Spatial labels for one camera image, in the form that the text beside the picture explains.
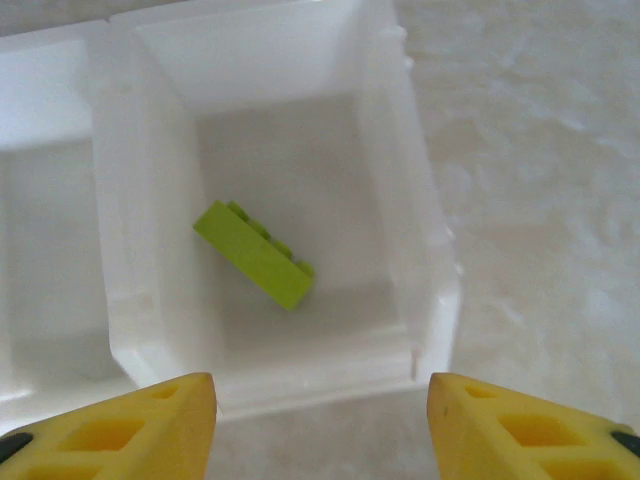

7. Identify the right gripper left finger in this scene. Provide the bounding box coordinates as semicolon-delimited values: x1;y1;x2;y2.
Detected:
0;372;219;480

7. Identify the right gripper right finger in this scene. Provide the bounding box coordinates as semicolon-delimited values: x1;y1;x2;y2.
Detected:
426;372;640;480

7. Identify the white plastic bin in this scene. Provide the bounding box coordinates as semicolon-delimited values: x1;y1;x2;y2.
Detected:
92;0;464;421
0;19;136;407

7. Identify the lime green lego brick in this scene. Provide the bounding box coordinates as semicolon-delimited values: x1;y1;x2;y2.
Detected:
192;199;317;312

